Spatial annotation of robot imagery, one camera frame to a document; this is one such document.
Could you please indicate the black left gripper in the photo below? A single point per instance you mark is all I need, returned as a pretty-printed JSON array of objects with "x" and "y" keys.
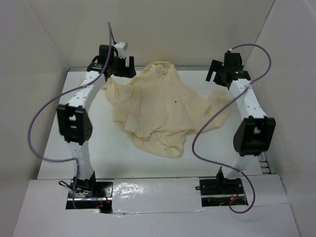
[{"x": 128, "y": 72}]

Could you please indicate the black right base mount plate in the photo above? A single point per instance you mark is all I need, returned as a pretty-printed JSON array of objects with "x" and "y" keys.
[{"x": 214, "y": 193}]

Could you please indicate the cream yellow jacket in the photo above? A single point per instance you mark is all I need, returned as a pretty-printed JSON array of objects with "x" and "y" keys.
[{"x": 156, "y": 109}]

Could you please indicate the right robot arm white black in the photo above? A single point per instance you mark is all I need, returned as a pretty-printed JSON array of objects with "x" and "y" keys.
[{"x": 254, "y": 134}]

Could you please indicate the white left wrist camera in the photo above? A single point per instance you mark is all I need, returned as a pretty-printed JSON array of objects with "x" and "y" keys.
[{"x": 121, "y": 48}]

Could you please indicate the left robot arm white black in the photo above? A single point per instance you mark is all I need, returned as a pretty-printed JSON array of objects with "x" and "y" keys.
[{"x": 73, "y": 120}]

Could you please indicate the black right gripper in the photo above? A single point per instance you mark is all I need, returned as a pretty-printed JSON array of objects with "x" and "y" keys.
[{"x": 216, "y": 65}]

